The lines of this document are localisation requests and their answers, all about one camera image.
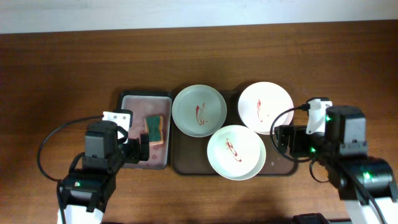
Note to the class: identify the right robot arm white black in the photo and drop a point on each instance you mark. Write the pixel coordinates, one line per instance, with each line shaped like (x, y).
(335, 137)

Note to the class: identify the small tray with pink water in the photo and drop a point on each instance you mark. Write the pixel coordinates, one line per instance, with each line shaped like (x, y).
(151, 115)

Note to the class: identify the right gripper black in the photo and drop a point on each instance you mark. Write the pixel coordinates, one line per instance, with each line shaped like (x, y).
(298, 135)

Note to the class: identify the pale green plate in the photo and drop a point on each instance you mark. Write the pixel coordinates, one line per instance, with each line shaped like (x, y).
(236, 152)
(199, 110)

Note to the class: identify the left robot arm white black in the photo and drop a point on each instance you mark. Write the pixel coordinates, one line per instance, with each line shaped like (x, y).
(84, 193)

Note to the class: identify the black object bottom edge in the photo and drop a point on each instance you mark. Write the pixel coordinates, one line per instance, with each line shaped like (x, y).
(310, 218)

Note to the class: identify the pale green plate front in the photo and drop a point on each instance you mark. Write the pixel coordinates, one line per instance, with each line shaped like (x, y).
(236, 152)

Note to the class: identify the large brown serving tray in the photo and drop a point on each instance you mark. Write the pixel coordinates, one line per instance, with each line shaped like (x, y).
(188, 155)

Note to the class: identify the pale green plate top left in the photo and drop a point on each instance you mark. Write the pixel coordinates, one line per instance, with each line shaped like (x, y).
(199, 110)

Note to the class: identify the white plate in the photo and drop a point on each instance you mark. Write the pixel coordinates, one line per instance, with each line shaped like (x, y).
(260, 103)

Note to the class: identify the green orange sponge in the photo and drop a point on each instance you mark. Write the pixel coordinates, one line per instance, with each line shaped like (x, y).
(154, 128)

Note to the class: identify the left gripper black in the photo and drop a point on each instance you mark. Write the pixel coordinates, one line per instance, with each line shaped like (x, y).
(134, 155)

